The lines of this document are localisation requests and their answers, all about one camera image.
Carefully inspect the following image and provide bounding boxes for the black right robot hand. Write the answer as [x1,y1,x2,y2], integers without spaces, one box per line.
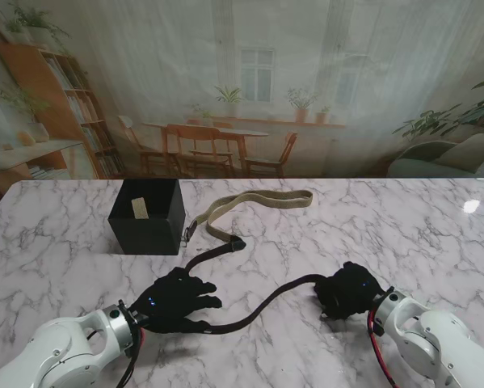
[313,261,388,321]

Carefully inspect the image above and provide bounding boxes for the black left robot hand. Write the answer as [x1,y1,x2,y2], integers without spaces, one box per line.
[128,266,223,335]

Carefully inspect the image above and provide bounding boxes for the black belt with silver buckle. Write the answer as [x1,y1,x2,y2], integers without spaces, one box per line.
[184,235,327,335]

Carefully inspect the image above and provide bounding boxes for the beige woven belt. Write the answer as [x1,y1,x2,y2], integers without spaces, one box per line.
[179,188,314,248]
[130,196,150,221]

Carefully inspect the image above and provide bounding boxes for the black belt storage box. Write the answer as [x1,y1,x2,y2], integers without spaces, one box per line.
[107,179,187,255]

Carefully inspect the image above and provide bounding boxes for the printed room scene backdrop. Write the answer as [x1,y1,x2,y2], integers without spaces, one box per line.
[0,0,484,181]

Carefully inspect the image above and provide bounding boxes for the right arm red black cables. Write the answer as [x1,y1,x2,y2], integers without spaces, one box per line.
[367,310,400,388]

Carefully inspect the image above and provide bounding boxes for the arm red black cables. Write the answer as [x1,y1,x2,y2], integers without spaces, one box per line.
[367,310,400,388]
[116,327,145,388]

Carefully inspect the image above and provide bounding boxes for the left arm red black cables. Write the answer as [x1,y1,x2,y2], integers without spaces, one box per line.
[116,327,145,388]

